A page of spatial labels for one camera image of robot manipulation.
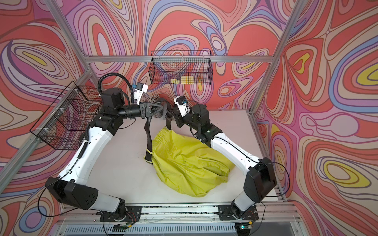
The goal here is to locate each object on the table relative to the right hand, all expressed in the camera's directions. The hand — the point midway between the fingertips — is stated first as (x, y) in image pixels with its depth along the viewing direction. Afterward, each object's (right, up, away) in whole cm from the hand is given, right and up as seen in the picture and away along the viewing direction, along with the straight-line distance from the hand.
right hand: (172, 113), depth 73 cm
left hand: (-3, +1, -10) cm, 11 cm away
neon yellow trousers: (+8, -30, +12) cm, 33 cm away
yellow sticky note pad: (+7, +22, +17) cm, 29 cm away
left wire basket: (-54, -6, -2) cm, 54 cm away
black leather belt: (-11, -17, -2) cm, 21 cm away
